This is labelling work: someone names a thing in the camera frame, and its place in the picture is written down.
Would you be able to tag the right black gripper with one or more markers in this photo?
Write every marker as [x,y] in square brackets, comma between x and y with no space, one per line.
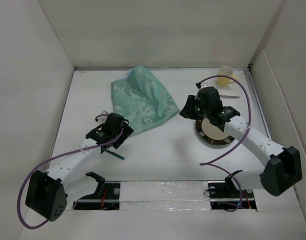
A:
[187,111]

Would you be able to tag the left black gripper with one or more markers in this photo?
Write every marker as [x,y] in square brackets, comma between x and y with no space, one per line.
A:
[127,132]

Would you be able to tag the yellow cup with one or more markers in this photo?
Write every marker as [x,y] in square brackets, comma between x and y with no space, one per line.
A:
[225,76]

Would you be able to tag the silver table knife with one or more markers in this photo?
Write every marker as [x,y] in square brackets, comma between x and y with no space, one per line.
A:
[229,96]

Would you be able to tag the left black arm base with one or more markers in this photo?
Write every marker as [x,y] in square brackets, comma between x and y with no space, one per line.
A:
[105,196]

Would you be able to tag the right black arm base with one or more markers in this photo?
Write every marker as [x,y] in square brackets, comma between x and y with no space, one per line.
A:
[223,195]

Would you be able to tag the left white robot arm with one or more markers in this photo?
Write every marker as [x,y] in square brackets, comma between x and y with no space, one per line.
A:
[50,191]

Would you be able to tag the dark rimmed cream plate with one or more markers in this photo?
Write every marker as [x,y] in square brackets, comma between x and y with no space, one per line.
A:
[211,136]

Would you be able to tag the green patterned cloth napkin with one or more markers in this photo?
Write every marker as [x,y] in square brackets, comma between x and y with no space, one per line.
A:
[143,100]

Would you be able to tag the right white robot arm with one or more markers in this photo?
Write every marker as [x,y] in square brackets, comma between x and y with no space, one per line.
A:
[282,167]

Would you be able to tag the fork with teal handle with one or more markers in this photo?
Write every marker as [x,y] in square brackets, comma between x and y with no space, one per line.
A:
[114,154]

